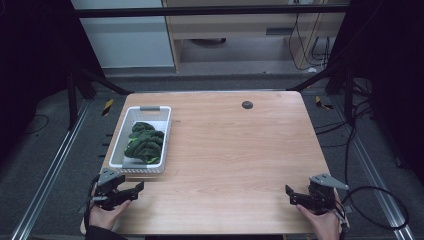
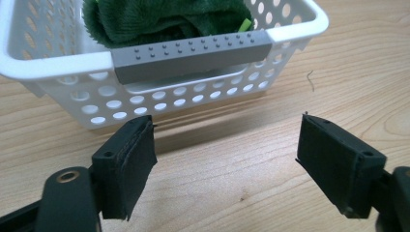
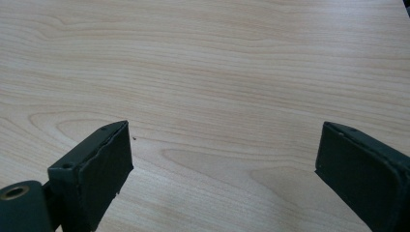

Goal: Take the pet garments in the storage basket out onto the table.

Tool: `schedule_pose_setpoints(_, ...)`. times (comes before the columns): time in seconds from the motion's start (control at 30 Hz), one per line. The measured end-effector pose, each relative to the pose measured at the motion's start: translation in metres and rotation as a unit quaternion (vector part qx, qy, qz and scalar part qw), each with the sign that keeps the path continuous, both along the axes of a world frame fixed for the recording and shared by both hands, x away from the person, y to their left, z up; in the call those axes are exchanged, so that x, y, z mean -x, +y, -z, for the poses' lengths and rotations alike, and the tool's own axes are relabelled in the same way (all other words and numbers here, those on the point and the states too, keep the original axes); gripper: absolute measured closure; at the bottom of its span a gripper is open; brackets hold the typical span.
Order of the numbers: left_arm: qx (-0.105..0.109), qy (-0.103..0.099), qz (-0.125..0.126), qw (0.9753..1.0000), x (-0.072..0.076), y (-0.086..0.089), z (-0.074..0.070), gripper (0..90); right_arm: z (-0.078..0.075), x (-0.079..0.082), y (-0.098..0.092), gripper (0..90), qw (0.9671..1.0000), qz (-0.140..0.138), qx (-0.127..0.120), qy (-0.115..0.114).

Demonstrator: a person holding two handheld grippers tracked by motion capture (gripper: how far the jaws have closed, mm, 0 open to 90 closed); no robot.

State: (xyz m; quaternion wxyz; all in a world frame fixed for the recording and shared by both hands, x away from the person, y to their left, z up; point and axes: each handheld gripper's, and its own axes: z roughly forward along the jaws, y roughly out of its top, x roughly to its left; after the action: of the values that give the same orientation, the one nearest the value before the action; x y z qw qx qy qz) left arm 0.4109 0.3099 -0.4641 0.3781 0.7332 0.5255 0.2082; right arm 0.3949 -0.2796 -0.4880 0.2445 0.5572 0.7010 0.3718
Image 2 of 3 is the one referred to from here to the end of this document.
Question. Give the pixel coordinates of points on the white perforated plastic basket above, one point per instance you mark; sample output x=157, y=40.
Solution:
x=80, y=64

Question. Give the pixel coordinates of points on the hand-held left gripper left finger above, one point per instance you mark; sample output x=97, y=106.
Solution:
x=127, y=167

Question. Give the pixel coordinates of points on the dark green towel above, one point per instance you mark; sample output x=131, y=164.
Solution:
x=161, y=19

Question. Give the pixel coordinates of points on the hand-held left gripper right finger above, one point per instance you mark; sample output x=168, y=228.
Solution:
x=335, y=161

